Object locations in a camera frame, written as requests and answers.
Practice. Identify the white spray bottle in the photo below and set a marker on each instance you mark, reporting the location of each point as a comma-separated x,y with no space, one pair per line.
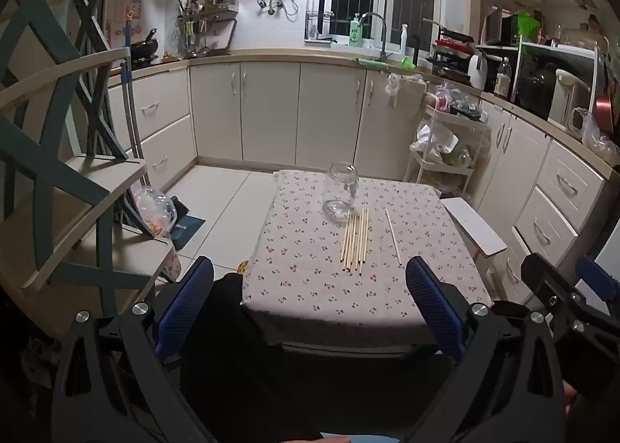
404,39

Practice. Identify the small yellow object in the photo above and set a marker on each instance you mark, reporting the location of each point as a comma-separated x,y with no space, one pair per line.
242,268

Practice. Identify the cream kitchen base cabinets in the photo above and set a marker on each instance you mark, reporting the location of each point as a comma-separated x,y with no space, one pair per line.
271,109

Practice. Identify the black microwave oven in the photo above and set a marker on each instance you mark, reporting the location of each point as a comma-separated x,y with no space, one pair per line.
494,26

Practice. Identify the white electric thermo pot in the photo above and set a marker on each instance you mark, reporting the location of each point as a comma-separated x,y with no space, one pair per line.
566,94

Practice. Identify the white countertop shelf rack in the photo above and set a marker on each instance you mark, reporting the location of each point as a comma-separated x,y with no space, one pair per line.
552,45

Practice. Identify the green cloth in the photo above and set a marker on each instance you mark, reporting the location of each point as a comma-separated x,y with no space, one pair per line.
378,63

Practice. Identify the stacked pans and pots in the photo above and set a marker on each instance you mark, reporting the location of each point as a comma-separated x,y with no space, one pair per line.
453,58

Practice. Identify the plastic oil bottle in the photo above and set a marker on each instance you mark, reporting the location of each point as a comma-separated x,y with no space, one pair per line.
503,82

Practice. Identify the clear glass jug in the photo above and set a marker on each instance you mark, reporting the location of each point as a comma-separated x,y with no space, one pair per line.
580,119

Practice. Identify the hanging clear plastic bag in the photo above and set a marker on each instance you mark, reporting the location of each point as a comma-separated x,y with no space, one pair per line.
402,87

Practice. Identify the black wok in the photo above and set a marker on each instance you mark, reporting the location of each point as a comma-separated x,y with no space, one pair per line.
144,48

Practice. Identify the teal dustpan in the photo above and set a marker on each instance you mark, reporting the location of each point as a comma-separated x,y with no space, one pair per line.
189,230

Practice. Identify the red pan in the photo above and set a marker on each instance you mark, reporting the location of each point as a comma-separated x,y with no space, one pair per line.
604,114

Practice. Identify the small white stool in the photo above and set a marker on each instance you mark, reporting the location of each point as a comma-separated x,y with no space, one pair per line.
472,225

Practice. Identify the plastic bag with orange contents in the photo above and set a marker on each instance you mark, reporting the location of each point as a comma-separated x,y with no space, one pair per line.
152,210

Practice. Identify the floral cherry tablecloth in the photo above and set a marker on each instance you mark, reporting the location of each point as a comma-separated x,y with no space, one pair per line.
310,288

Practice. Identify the bagged food packages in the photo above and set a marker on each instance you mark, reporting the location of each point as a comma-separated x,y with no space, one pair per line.
455,101

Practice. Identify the wall spice rack with bottles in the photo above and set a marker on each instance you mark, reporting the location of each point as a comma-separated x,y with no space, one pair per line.
213,10

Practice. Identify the white storage trolley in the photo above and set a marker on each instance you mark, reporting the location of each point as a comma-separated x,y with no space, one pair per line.
460,117

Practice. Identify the chrome kitchen faucet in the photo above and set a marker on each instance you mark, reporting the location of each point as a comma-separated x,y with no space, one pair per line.
382,31

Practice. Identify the red paper wall decorations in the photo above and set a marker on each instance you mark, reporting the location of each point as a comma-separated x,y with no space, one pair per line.
123,22

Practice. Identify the light blue cloth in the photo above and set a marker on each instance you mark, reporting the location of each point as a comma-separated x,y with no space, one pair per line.
368,439

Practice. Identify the green plastic bag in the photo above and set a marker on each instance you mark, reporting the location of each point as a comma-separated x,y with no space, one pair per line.
527,26

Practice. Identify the person's black trousers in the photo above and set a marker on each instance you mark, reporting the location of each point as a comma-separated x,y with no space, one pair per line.
227,351

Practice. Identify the crumpled clear plastic bag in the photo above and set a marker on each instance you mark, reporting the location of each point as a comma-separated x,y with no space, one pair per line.
603,143

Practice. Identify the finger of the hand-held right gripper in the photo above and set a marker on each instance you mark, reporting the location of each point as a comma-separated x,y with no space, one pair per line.
557,283
596,278

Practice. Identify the black rice cooker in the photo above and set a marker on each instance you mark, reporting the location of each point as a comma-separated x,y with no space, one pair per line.
535,87

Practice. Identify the single wooden chopstick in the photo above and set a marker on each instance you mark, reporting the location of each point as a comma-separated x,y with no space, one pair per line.
393,237

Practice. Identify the white jug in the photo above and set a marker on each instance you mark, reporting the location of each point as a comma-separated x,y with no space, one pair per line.
478,72

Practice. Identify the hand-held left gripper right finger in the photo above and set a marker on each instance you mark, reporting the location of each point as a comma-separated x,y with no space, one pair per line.
436,307

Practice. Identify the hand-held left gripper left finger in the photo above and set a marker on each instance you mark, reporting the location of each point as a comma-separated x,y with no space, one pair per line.
186,307

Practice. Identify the teal and beige wooden rack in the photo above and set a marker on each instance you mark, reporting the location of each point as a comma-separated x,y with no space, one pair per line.
43,210

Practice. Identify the white plastic bag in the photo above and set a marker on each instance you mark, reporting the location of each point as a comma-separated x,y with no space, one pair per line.
433,138

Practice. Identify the green dish soap bottle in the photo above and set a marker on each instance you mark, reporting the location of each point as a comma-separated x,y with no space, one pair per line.
356,31

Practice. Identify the bunch of wooden chopsticks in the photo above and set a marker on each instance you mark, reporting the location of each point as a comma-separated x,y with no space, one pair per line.
359,239

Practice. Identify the clear glass jar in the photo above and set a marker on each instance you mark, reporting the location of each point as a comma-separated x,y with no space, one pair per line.
339,191

